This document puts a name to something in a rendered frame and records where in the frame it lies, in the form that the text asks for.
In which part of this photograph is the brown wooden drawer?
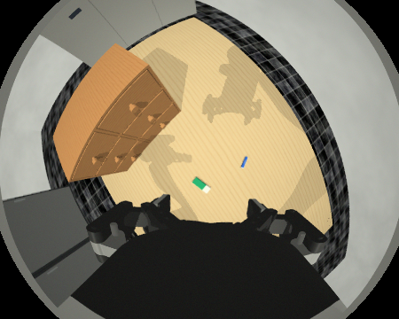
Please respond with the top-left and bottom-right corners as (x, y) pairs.
(98, 69), (161, 133)
(72, 131), (118, 180)
(123, 90), (172, 137)
(140, 104), (179, 141)
(114, 140), (149, 172)
(96, 136), (137, 175)

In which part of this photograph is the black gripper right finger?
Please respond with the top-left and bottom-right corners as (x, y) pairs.
(230, 198), (327, 267)

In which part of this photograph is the orange-brown wooden chest of drawers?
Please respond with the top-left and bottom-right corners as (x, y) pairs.
(53, 43), (181, 183)

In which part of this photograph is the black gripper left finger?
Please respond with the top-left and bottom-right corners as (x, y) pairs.
(86, 194), (194, 263)

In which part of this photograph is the green and white eraser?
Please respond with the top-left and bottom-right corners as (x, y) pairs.
(192, 177), (211, 193)

